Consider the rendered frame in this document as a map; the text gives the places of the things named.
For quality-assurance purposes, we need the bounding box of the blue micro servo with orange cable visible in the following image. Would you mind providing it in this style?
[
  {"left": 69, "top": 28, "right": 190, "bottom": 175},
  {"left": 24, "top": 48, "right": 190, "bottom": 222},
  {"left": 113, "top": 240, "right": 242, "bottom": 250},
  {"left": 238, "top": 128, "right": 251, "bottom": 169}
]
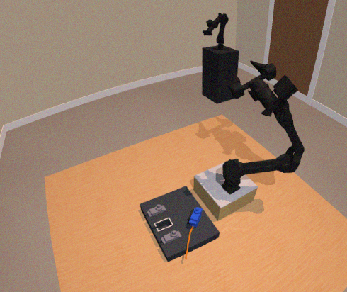
[{"left": 185, "top": 207, "right": 203, "bottom": 259}]

